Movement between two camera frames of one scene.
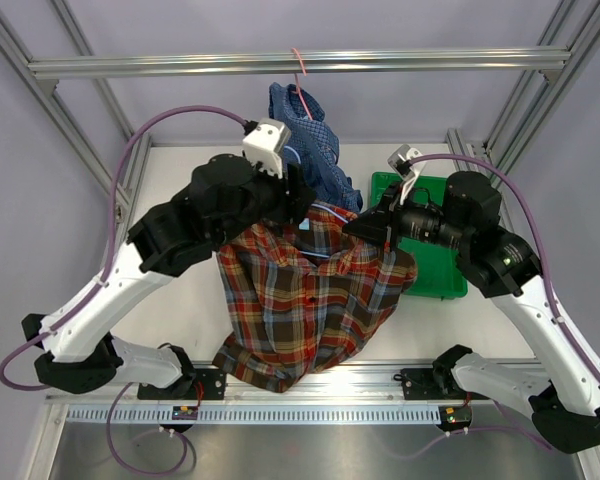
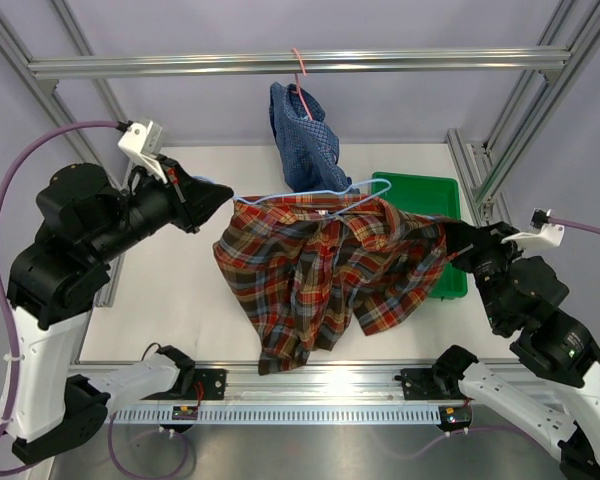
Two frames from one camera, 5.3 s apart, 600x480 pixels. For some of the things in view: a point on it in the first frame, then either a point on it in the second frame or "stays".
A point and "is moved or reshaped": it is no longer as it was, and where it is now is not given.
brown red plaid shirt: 302,294 is moved or reshaped
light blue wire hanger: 305,225 -> 325,191
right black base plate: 421,384 stays
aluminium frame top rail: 501,60 stays
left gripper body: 277,206 -> 149,203
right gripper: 384,223 -> 484,238
